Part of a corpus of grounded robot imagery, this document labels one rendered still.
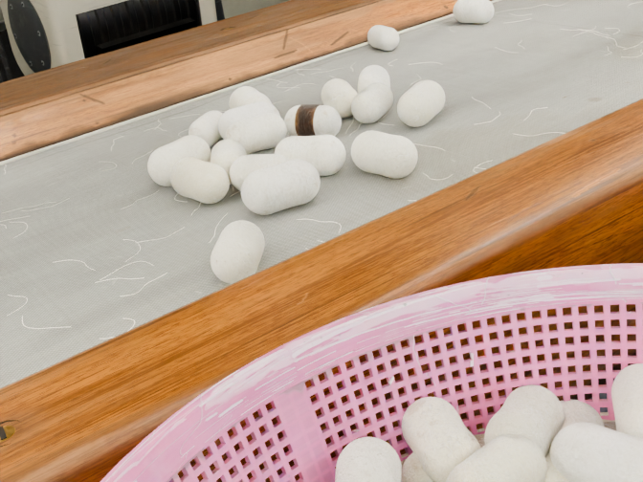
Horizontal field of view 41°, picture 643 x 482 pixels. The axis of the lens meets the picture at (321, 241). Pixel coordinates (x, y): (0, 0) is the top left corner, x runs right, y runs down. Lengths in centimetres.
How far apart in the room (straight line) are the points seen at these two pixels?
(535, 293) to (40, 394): 15
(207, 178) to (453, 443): 22
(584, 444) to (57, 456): 14
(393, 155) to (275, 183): 6
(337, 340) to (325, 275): 4
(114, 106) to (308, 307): 36
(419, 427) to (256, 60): 44
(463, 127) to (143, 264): 20
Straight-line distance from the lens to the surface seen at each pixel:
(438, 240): 31
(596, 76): 56
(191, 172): 43
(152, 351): 28
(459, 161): 44
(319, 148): 43
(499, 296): 27
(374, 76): 54
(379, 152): 42
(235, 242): 35
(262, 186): 40
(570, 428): 26
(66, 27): 105
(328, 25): 70
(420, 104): 49
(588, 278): 28
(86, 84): 62
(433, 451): 26
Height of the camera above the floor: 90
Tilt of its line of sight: 26 degrees down
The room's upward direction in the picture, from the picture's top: 9 degrees counter-clockwise
